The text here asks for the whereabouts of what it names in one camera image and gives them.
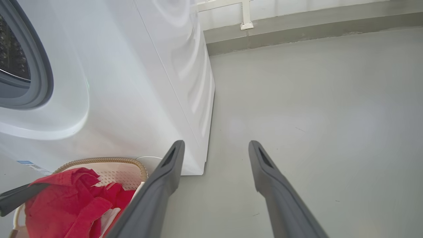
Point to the white metal frame post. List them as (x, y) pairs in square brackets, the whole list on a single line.
[(246, 16)]

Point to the cream perforated basket brown rim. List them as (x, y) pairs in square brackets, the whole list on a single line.
[(122, 175)]

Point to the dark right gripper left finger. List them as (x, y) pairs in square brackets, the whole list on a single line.
[(155, 198)]

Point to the white front-load washing machine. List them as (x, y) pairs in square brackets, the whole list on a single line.
[(132, 82)]

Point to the red and white garment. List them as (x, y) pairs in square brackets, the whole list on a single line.
[(66, 205)]

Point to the blue white energy label sticker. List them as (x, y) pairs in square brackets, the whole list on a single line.
[(33, 167)]

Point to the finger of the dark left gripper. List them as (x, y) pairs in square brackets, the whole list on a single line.
[(16, 198)]

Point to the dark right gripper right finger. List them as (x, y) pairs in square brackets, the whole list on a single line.
[(284, 198)]

